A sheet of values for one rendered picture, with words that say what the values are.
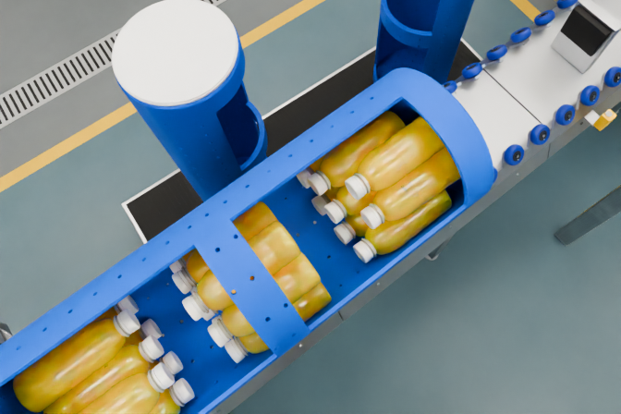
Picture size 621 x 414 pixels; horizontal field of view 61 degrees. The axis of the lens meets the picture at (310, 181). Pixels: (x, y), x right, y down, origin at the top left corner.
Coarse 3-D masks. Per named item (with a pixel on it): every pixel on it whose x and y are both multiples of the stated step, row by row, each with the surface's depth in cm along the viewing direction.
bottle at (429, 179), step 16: (432, 160) 92; (448, 160) 92; (416, 176) 91; (432, 176) 91; (448, 176) 92; (384, 192) 91; (400, 192) 90; (416, 192) 90; (432, 192) 92; (384, 208) 90; (400, 208) 90; (416, 208) 92
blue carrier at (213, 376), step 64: (320, 128) 88; (448, 128) 83; (256, 192) 82; (448, 192) 105; (128, 256) 84; (256, 256) 77; (320, 256) 104; (384, 256) 98; (64, 320) 77; (192, 320) 101; (256, 320) 77; (320, 320) 86; (0, 384) 73; (192, 384) 95
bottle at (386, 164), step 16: (416, 128) 89; (384, 144) 89; (400, 144) 88; (416, 144) 88; (432, 144) 89; (368, 160) 88; (384, 160) 87; (400, 160) 87; (416, 160) 88; (368, 176) 87; (384, 176) 87; (400, 176) 88; (368, 192) 89
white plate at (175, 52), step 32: (192, 0) 120; (128, 32) 117; (160, 32) 117; (192, 32) 116; (224, 32) 116; (128, 64) 114; (160, 64) 114; (192, 64) 113; (224, 64) 113; (160, 96) 111; (192, 96) 110
